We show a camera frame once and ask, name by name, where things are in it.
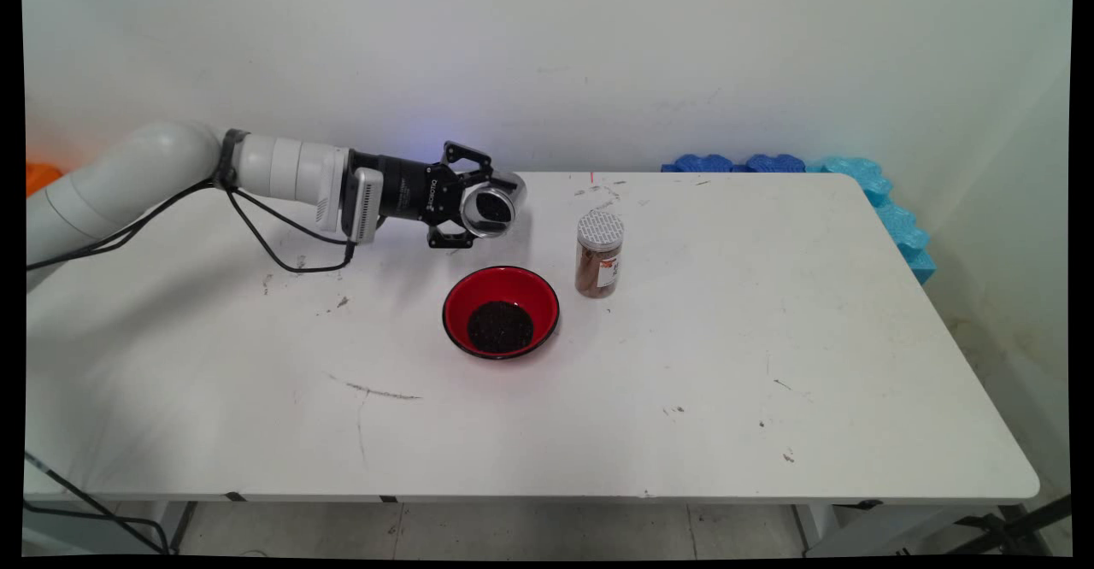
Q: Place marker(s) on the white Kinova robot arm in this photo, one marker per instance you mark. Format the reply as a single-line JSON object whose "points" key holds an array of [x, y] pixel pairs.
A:
{"points": [[154, 163]]}

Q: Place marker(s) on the brown spice jar silver lid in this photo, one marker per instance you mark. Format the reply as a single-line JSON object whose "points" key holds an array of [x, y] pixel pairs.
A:
{"points": [[598, 261]]}

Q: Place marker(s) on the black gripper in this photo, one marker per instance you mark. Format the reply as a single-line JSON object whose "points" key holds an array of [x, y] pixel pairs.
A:
{"points": [[410, 189]]}

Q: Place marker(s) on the grey table leg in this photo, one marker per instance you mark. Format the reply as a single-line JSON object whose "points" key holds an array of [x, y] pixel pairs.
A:
{"points": [[814, 525], [175, 525]]}

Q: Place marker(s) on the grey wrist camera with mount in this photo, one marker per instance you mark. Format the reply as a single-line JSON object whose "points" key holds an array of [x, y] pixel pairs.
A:
{"points": [[365, 206]]}

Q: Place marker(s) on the red bowl with black rim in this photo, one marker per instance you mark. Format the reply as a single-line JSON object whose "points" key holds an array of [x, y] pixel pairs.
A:
{"points": [[500, 289]]}

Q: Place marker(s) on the orange object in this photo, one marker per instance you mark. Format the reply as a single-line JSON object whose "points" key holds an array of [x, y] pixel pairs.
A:
{"points": [[41, 178]]}

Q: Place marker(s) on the black seed pile in bowl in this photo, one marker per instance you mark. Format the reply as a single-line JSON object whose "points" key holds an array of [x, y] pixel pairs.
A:
{"points": [[501, 328]]}

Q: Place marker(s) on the black stand legs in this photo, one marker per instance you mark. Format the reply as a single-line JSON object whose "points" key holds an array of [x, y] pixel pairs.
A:
{"points": [[1013, 526]]}

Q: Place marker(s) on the clear plastic jar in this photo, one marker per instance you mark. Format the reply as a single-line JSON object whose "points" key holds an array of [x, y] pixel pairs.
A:
{"points": [[515, 193]]}

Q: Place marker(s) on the light blue foam block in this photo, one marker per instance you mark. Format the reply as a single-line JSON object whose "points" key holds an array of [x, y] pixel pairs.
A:
{"points": [[889, 210]]}

